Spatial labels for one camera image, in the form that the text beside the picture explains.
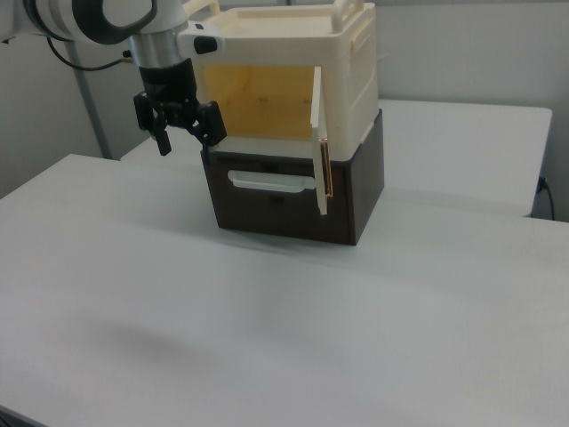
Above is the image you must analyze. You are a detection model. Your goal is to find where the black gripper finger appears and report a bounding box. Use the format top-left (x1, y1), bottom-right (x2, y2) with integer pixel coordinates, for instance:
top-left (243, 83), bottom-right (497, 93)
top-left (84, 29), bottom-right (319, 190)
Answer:
top-left (177, 101), bottom-right (228, 149)
top-left (133, 91), bottom-right (172, 156)

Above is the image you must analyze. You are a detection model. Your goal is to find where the white drawer handle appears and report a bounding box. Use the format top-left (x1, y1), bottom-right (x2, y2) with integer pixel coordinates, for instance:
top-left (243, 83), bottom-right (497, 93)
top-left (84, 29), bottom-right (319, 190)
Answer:
top-left (227, 169), bottom-right (317, 196)

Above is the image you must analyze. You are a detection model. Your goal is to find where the cream plastic cabinet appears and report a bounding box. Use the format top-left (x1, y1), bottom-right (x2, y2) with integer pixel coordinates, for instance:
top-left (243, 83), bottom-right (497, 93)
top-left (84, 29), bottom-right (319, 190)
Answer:
top-left (180, 0), bottom-right (380, 163)

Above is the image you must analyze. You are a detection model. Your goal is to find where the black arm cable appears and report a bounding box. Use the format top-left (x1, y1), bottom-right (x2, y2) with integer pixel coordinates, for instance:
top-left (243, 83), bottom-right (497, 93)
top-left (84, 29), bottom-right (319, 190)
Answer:
top-left (44, 36), bottom-right (132, 72)

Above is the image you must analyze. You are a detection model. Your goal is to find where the black power cable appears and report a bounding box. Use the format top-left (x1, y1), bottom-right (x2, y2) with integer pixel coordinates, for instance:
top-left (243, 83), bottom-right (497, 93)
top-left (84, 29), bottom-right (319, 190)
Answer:
top-left (537, 176), bottom-right (557, 222)

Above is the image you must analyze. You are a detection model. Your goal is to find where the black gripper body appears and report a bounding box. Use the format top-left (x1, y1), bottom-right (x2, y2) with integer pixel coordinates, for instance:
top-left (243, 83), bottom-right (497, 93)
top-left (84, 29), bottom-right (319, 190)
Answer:
top-left (139, 60), bottom-right (200, 115)

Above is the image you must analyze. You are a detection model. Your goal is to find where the dark brown drawer box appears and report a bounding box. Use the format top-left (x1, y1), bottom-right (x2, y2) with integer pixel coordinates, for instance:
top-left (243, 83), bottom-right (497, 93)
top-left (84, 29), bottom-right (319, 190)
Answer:
top-left (200, 109), bottom-right (385, 246)

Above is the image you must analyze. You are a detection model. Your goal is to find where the grey metal partition post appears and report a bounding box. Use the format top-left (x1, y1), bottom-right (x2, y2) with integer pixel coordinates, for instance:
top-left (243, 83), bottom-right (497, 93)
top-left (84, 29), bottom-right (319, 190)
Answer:
top-left (68, 41), bottom-right (113, 160)

